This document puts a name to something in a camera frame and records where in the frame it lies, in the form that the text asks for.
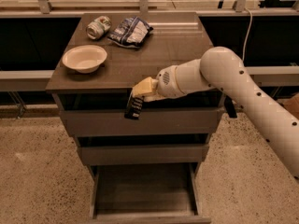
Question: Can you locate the white bowl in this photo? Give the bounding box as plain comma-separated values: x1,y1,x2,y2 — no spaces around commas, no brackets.
62,45,107,74

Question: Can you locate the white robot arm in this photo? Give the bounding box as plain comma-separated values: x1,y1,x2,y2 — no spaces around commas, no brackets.
130,47,299,177

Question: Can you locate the cardboard box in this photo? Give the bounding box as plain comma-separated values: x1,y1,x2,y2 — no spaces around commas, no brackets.
283,93,299,119

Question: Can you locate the top grey drawer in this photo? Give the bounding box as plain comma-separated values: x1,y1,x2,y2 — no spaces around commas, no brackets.
54,92,223,137

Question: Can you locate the black rxbar chocolate bar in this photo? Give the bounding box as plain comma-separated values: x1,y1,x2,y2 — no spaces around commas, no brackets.
124,94,144,119

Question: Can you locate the crushed green white can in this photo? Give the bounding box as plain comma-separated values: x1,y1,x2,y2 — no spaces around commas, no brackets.
86,16,111,40

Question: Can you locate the grey metal railing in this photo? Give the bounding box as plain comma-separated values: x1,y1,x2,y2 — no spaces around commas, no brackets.
0,0,299,92

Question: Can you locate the grey drawer cabinet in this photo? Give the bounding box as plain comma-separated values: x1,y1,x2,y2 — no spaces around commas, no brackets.
45,11,238,224

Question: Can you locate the blue white chip bag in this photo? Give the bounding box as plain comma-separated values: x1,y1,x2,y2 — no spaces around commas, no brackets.
107,16,153,49

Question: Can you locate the white cable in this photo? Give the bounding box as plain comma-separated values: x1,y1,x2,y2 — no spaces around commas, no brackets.
241,7,254,63

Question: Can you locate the middle grey drawer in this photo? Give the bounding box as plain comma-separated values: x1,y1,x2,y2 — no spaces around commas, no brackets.
78,133,209,166

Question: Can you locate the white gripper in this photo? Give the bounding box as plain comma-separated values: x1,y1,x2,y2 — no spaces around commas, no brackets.
132,65,184,103

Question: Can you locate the bottom grey open drawer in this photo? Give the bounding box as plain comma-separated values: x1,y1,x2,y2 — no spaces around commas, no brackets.
86,163,211,224

